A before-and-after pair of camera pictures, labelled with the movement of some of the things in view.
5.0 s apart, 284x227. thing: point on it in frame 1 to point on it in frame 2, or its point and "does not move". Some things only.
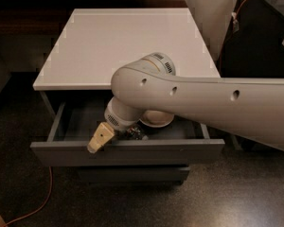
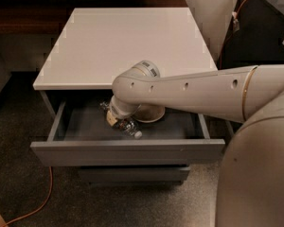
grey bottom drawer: [131, 174] does not move
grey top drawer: [76, 116] does not move
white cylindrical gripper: [115, 120] to [119, 112]
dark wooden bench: [49, 17] does not move
